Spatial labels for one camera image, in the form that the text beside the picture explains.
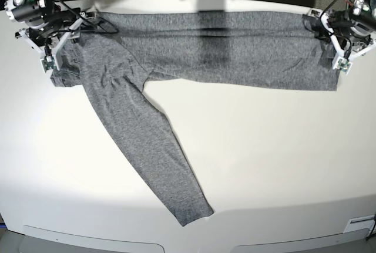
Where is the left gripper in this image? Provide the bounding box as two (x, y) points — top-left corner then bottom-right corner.
(303, 9), (375, 62)

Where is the white label sticker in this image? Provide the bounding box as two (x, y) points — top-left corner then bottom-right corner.
(344, 215), (375, 233)

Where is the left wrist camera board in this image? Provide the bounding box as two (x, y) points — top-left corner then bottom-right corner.
(333, 57), (353, 75)

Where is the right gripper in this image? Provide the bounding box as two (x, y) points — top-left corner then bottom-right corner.
(15, 18), (92, 62)

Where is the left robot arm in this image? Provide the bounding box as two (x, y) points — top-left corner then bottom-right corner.
(304, 0), (375, 72)

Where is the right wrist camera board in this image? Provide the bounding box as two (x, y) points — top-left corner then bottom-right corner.
(40, 56), (60, 73)

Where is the grey heather long-sleeve shirt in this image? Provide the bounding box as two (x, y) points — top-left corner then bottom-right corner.
(51, 12), (339, 225)

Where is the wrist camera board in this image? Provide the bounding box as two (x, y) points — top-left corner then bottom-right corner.
(40, 56), (60, 73)
(333, 57), (353, 75)

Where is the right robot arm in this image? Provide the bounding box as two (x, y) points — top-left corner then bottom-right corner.
(4, 0), (98, 70)

